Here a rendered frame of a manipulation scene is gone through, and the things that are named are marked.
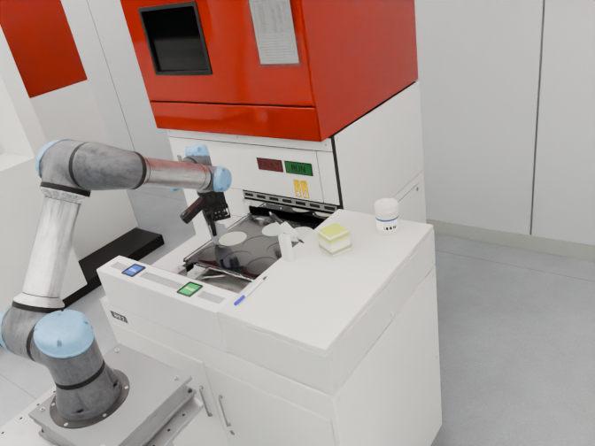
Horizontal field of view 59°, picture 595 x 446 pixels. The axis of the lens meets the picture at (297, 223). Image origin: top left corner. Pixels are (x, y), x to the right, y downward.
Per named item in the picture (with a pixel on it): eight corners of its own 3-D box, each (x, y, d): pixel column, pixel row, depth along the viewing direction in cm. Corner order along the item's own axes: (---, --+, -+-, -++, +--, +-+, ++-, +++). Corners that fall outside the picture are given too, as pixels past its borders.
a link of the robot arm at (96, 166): (106, 142, 116) (235, 162, 158) (73, 139, 121) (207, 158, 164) (102, 194, 117) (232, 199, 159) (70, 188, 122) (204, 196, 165)
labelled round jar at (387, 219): (382, 223, 166) (381, 196, 162) (403, 226, 162) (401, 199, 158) (372, 234, 161) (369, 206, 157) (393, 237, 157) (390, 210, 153)
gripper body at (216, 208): (231, 219, 180) (224, 188, 174) (208, 227, 177) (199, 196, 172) (225, 211, 186) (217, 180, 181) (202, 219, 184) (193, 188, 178)
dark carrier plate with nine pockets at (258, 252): (251, 215, 203) (251, 213, 203) (325, 229, 183) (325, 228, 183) (188, 259, 180) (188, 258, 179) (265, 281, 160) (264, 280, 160)
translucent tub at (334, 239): (339, 240, 161) (336, 220, 158) (352, 249, 155) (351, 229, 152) (319, 249, 158) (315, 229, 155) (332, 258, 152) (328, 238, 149)
